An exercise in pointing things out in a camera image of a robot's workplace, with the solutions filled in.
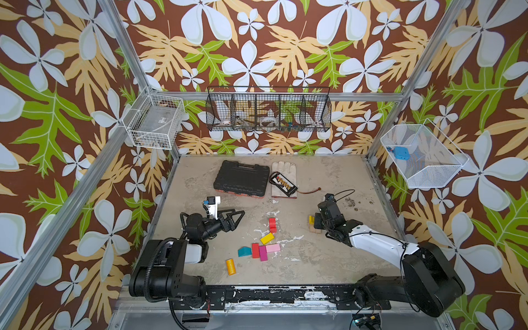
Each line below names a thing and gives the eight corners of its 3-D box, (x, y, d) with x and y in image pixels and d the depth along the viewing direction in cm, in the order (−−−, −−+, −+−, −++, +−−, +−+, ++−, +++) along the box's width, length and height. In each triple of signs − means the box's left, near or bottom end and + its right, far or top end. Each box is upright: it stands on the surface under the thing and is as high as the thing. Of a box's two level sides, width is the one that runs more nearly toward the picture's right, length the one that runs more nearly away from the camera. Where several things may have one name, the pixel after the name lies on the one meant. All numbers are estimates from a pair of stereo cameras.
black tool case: (213, 192, 106) (211, 186, 102) (225, 166, 118) (223, 159, 113) (263, 200, 103) (264, 194, 98) (270, 172, 114) (270, 166, 110)
